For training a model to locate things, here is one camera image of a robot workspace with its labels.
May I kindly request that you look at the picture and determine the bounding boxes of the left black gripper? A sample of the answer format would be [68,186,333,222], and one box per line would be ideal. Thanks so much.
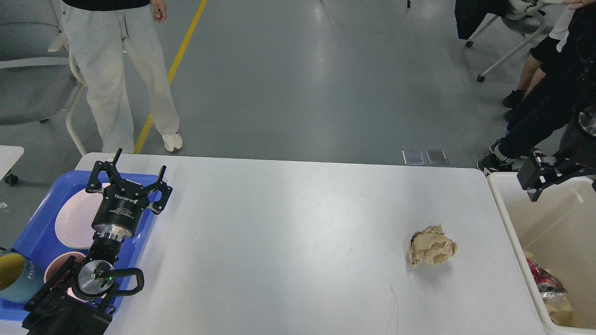
[84,148,171,242]

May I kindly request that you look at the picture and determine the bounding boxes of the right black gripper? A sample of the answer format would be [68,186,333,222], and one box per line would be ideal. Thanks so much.
[517,105,596,202]

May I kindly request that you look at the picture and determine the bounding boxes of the pink plate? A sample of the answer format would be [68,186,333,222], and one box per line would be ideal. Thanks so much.
[54,189,103,249]

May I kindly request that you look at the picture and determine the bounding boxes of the pink mug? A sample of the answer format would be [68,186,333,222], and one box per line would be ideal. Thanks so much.
[43,251,90,303]

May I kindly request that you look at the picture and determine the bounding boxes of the crushed red can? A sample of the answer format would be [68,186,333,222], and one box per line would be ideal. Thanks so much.
[526,258,567,294]

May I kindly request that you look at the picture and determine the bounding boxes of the brown paper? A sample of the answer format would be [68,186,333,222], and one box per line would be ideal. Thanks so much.
[409,225,459,268]
[542,294,574,327]

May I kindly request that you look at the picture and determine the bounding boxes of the teal mug yellow inside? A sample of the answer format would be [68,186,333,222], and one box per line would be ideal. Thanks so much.
[0,252,44,304]

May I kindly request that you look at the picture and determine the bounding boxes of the small foil piece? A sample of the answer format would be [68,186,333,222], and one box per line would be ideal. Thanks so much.
[539,290,568,307]

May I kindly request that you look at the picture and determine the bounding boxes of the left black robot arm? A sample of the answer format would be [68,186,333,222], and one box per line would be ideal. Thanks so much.
[22,150,172,335]

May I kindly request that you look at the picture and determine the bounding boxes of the white plastic bin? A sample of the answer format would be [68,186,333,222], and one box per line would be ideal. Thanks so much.
[487,173,596,335]

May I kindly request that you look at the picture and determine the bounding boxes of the standing person dark jeans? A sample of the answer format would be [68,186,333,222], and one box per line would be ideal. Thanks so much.
[477,0,596,175]

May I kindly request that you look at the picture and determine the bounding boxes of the seated person black clothes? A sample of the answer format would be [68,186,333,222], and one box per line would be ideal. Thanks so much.
[502,9,574,121]

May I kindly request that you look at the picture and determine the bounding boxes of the white side table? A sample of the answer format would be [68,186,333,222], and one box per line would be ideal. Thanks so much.
[0,145,24,185]

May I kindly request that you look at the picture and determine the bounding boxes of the white rolling chair left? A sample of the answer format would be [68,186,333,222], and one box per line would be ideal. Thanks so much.
[0,0,87,155]

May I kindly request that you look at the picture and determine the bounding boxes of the standing person grey trousers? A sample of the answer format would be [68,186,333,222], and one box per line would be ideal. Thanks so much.
[61,0,183,153]

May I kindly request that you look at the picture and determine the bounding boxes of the office chair with jacket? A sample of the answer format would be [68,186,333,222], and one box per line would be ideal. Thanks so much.
[454,0,562,83]

